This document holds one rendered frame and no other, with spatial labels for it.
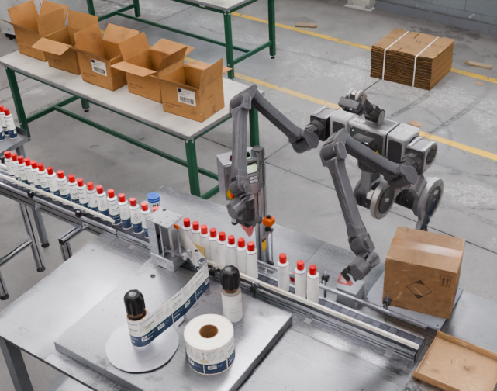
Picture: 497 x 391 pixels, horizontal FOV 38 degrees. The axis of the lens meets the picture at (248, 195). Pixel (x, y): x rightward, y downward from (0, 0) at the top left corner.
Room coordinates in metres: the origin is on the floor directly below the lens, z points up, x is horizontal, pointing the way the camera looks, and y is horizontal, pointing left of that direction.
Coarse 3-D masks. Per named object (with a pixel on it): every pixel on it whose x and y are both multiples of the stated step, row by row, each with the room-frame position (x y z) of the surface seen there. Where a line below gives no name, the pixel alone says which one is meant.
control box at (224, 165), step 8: (216, 160) 2.67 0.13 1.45; (224, 160) 2.63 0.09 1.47; (248, 160) 2.63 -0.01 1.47; (256, 160) 2.63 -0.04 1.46; (224, 168) 2.59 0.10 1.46; (224, 176) 2.59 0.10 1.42; (248, 176) 2.62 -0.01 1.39; (224, 184) 2.59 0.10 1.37; (256, 184) 2.63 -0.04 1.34; (224, 192) 2.60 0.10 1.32; (256, 192) 2.63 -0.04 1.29
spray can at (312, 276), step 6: (312, 270) 2.33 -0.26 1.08; (312, 276) 2.33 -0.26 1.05; (318, 276) 2.33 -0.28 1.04; (312, 282) 2.32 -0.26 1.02; (318, 282) 2.33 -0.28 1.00; (312, 288) 2.32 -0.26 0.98; (318, 288) 2.33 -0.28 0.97; (312, 294) 2.32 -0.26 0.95; (318, 294) 2.33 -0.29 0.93; (312, 300) 2.32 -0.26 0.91; (318, 300) 2.34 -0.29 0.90
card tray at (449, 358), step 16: (448, 336) 2.11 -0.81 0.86; (432, 352) 2.05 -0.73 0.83; (448, 352) 2.04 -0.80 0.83; (464, 352) 2.04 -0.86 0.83; (480, 352) 2.03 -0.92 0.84; (432, 368) 1.97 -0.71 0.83; (448, 368) 1.96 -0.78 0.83; (464, 368) 1.96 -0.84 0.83; (480, 368) 1.95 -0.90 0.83; (496, 368) 1.95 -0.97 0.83; (432, 384) 1.88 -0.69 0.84; (448, 384) 1.88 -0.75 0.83; (464, 384) 1.87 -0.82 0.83; (480, 384) 1.87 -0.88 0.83; (496, 384) 1.86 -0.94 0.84
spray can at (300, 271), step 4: (300, 260) 2.39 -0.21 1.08; (300, 264) 2.37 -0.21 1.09; (296, 268) 2.38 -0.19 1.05; (300, 268) 2.37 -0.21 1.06; (304, 268) 2.38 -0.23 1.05; (296, 272) 2.36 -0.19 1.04; (300, 272) 2.36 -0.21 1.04; (304, 272) 2.36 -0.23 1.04; (296, 276) 2.36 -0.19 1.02; (300, 276) 2.36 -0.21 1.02; (304, 276) 2.36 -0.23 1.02; (296, 280) 2.36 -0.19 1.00; (300, 280) 2.36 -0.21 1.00; (304, 280) 2.36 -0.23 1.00; (296, 284) 2.36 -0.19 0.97; (300, 284) 2.36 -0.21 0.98; (304, 284) 2.36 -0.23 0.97; (296, 288) 2.37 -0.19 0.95; (300, 288) 2.36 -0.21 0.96; (304, 288) 2.36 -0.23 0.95; (296, 292) 2.37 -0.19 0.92; (300, 292) 2.36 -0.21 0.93; (304, 292) 2.36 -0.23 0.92; (300, 296) 2.36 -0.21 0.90; (304, 296) 2.36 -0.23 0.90
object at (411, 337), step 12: (120, 228) 2.97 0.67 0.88; (132, 228) 2.97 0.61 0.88; (144, 240) 2.86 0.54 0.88; (264, 276) 2.53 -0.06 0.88; (264, 288) 2.45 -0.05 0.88; (324, 300) 2.35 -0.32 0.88; (324, 312) 2.28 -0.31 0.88; (348, 312) 2.27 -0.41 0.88; (348, 324) 2.19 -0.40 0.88; (372, 324) 2.18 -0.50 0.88; (384, 324) 2.18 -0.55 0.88; (384, 336) 2.11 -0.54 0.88; (408, 336) 2.11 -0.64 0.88; (408, 348) 2.04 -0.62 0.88
